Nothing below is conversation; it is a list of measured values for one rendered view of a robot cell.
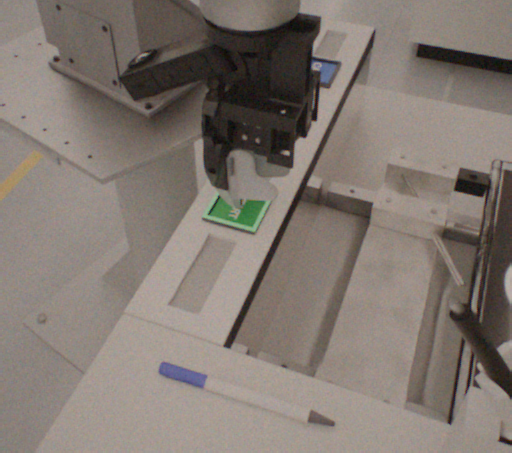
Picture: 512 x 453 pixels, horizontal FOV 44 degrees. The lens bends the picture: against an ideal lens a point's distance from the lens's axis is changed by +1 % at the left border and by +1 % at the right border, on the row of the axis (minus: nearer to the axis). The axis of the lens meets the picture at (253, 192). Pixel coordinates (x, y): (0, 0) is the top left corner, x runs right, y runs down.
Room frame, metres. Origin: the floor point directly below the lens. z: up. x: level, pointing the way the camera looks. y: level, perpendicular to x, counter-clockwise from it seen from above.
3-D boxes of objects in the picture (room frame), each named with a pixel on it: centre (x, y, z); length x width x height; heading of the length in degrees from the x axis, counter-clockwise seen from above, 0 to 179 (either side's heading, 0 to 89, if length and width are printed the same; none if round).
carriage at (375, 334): (0.42, -0.15, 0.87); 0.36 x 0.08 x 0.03; 159
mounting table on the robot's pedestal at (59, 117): (0.91, 0.21, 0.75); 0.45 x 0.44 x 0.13; 52
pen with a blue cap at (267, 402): (0.23, 0.01, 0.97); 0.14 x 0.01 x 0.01; 71
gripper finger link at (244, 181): (0.42, 0.00, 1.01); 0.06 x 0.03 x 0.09; 69
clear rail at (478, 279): (0.41, -0.23, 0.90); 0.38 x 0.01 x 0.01; 159
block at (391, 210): (0.49, -0.18, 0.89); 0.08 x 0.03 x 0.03; 69
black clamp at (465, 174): (0.55, -0.26, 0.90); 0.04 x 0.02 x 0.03; 69
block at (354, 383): (0.27, -0.09, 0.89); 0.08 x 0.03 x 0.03; 69
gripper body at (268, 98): (0.43, 0.00, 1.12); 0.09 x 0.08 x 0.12; 69
